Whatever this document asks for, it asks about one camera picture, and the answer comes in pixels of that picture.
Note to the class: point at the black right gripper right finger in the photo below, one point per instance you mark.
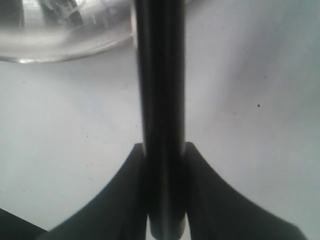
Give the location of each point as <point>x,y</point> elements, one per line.
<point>216,211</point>

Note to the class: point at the black handled knife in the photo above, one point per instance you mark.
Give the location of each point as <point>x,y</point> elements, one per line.
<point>160,43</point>

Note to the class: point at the round stainless steel plate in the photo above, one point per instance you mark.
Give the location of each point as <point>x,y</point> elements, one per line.
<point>44,31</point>

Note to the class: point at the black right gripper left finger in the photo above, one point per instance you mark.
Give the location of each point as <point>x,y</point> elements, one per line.
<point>118,212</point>

